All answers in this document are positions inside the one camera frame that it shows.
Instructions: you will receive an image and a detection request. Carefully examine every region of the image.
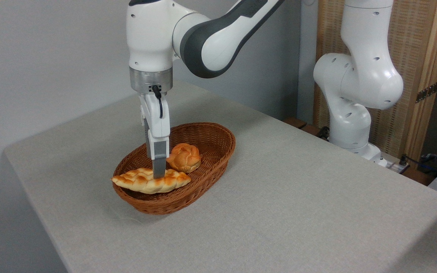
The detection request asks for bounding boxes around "long braided bread loaf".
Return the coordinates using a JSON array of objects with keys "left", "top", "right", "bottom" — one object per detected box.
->
[{"left": 112, "top": 168, "right": 192, "bottom": 195}]

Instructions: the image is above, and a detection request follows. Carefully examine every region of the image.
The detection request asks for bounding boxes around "metal screen hinge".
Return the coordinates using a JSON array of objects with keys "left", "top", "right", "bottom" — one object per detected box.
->
[{"left": 416, "top": 82, "right": 437, "bottom": 104}]

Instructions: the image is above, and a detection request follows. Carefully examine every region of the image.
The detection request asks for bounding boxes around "round knotted bread roll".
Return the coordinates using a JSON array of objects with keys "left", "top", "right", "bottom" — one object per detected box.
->
[{"left": 167, "top": 143, "right": 201, "bottom": 173}]

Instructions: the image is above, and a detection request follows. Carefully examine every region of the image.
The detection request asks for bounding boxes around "grey tablecloth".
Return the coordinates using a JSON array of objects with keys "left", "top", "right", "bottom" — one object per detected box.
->
[{"left": 3, "top": 80, "right": 437, "bottom": 273}]

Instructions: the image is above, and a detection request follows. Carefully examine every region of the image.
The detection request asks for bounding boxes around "blue cable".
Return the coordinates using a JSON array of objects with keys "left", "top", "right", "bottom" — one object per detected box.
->
[{"left": 419, "top": 153, "right": 437, "bottom": 179}]

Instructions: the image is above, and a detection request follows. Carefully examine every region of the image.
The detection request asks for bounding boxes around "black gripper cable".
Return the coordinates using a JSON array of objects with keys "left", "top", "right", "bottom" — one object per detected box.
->
[{"left": 151, "top": 85, "right": 164, "bottom": 119}]

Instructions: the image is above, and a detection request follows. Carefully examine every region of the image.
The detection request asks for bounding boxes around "brown wicker oval basket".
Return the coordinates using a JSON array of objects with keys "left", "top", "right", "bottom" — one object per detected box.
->
[{"left": 112, "top": 122, "right": 236, "bottom": 215}]

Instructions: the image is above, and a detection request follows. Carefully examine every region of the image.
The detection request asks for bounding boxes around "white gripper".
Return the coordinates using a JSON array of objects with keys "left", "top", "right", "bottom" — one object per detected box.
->
[{"left": 139, "top": 93, "right": 171, "bottom": 179}]

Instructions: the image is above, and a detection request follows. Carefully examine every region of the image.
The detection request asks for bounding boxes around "black power cable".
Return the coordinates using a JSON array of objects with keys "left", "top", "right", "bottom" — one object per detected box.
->
[{"left": 398, "top": 155, "right": 437, "bottom": 176}]

